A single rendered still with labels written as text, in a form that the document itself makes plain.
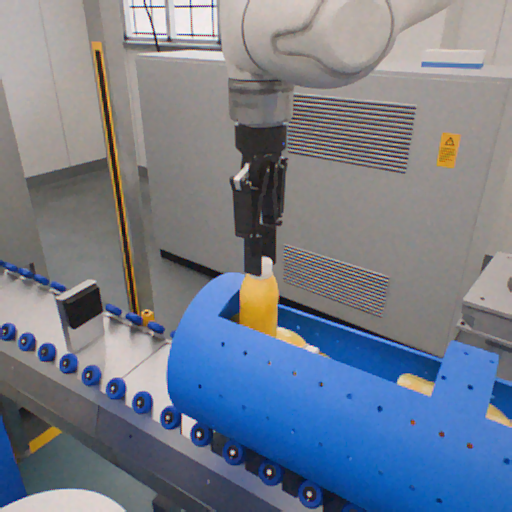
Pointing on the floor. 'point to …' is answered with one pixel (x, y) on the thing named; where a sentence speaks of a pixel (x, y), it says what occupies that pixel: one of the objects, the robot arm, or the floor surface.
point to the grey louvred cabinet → (341, 188)
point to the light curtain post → (120, 148)
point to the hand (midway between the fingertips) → (260, 249)
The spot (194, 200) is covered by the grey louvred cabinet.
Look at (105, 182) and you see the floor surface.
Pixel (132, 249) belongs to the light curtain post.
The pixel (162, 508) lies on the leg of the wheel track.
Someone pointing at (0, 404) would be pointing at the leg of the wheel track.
